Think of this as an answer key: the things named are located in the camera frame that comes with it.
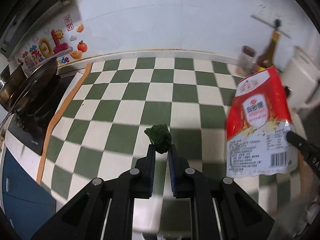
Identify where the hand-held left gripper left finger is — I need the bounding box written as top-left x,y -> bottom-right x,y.
30,144 -> 157,240

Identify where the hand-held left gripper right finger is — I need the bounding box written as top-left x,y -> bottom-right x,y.
167,144 -> 275,240

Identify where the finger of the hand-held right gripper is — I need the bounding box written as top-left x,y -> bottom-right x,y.
286,131 -> 320,178

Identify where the red and white sugar bag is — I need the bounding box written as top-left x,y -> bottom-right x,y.
226,66 -> 299,178

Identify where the white and pink electric kettle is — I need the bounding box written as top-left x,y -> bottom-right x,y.
281,45 -> 320,108

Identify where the green and white checkered tablecloth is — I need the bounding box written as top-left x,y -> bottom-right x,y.
36,57 -> 313,200

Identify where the dark sauce bottle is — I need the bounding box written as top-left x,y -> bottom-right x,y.
255,30 -> 280,74

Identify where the clear spice jar brown lid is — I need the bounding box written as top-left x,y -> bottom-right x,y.
236,45 -> 256,77

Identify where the black induction cooktop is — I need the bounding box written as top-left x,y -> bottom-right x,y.
7,76 -> 77,156

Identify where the blue base cabinet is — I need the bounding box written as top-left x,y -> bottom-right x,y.
1,150 -> 57,233

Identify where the black frying pan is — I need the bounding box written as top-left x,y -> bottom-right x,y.
0,56 -> 59,135

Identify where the steel pot with lid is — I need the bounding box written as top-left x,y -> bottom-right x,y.
0,64 -> 23,103

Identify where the black range hood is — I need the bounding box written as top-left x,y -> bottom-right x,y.
0,0 -> 72,62

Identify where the colourful festive wall sticker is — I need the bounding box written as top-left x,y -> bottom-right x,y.
17,29 -> 74,72

